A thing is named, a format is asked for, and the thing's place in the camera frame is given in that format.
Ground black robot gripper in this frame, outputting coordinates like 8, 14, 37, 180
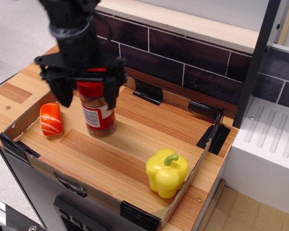
34, 32, 127, 110

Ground red-capped spice bottle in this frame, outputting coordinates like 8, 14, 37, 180
77, 81, 116, 138

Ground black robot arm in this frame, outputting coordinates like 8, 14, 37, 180
34, 0, 127, 109

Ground salmon sushi toy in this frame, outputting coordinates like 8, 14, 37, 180
39, 102, 63, 137

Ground yellow bell pepper toy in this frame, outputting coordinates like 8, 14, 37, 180
145, 148, 189, 199

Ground light wooden shelf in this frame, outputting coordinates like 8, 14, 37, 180
96, 0, 259, 54

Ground right brass countertop screw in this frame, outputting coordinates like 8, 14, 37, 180
197, 197, 203, 203

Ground white dish drainer sink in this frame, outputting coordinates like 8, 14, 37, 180
223, 98, 289, 214

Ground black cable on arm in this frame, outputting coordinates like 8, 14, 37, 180
96, 14, 113, 45

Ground black vertical post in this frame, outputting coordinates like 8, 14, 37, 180
233, 0, 281, 128

